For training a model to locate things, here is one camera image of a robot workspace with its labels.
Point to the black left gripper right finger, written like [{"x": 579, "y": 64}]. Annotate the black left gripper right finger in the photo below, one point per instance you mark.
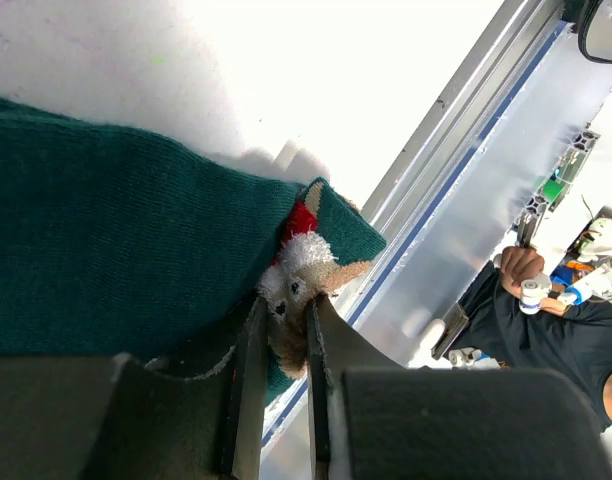
[{"x": 371, "y": 418}]

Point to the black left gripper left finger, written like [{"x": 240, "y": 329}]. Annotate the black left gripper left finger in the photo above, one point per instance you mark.
[{"x": 196, "y": 413}]

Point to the dark green reindeer sock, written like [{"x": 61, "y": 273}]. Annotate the dark green reindeer sock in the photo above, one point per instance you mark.
[{"x": 116, "y": 239}]

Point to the operator hand on leader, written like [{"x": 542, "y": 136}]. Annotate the operator hand on leader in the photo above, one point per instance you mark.
[{"x": 517, "y": 265}]

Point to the operator dark shirt torso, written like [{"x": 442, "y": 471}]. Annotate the operator dark shirt torso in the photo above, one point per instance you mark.
[{"x": 578, "y": 345}]

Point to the green circuit board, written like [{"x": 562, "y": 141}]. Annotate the green circuit board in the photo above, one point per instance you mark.
[{"x": 559, "y": 183}]

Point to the white leader arm handle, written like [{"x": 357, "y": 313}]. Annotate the white leader arm handle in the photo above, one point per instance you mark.
[{"x": 597, "y": 283}]

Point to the aluminium table frame rail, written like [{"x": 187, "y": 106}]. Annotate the aluminium table frame rail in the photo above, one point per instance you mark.
[{"x": 494, "y": 135}]

